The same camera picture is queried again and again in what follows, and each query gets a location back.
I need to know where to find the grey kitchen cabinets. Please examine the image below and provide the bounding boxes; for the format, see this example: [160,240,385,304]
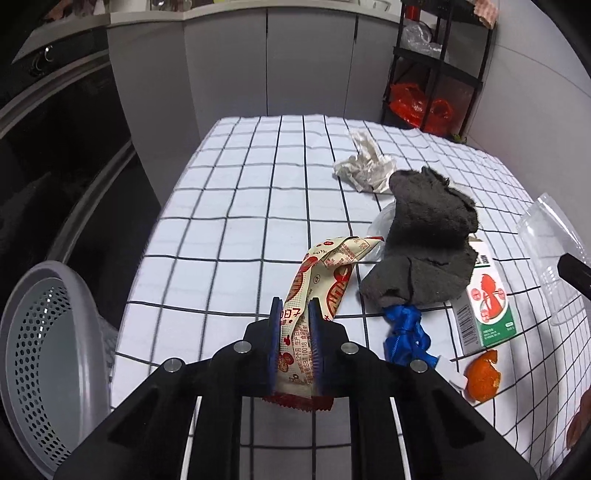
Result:
[107,7,402,208]

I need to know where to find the black shelf rack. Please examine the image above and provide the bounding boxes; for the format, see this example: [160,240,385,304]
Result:
[381,0,497,139]

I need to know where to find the white checked tablecloth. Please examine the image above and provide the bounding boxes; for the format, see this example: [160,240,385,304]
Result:
[111,115,591,480]

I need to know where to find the person's right forearm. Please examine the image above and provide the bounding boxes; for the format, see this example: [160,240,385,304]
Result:
[567,390,591,449]

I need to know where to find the red plastic bag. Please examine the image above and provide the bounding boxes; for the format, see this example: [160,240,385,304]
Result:
[390,83,453,134]

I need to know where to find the blue plastic ribbon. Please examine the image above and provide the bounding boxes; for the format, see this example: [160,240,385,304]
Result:
[382,302,439,369]

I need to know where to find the beige red snack wrapper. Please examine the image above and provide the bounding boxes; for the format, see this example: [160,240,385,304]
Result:
[263,234,385,411]

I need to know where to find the clear bag on rack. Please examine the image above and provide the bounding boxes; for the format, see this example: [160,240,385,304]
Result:
[399,23,446,58]

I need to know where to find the dark grey cloth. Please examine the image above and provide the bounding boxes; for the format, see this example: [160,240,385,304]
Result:
[359,167,480,309]

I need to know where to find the pink patterned cloth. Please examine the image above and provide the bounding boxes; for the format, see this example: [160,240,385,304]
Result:
[470,0,498,27]

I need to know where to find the clear plastic cup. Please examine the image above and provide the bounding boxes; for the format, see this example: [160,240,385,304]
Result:
[516,193,591,326]

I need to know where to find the green white drink carton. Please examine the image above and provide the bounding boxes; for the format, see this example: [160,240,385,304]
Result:
[450,233,517,356]

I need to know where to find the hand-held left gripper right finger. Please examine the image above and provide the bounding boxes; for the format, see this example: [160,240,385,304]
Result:
[308,298,539,480]

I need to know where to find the clear plastic bag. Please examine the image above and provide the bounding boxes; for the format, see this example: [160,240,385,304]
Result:
[369,203,398,264]

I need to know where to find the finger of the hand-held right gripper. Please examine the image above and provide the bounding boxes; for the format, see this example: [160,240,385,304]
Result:
[557,253,591,301]

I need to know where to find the grey perforated bin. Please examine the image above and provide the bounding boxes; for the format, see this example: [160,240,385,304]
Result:
[0,261,120,467]

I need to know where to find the white paper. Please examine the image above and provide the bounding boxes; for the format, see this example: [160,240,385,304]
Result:
[333,129,399,195]

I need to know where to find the orange peel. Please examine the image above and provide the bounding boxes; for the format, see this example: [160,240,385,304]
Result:
[463,349,503,402]

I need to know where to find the white countertop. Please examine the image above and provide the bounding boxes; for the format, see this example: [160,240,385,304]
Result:
[106,0,402,25]

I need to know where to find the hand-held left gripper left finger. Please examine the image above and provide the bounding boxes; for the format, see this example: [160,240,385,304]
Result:
[55,298,284,480]

